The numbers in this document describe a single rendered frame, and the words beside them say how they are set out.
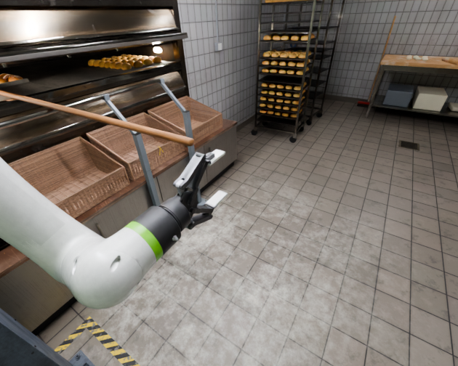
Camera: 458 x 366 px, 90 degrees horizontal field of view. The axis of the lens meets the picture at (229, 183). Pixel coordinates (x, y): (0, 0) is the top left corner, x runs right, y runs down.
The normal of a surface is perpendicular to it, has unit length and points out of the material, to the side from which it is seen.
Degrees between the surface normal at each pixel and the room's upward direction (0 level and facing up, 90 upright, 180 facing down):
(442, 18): 90
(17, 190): 69
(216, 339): 0
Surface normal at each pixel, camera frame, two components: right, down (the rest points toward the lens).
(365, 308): -0.03, -0.80
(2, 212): 0.63, 0.23
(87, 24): 0.78, 0.00
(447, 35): -0.54, 0.51
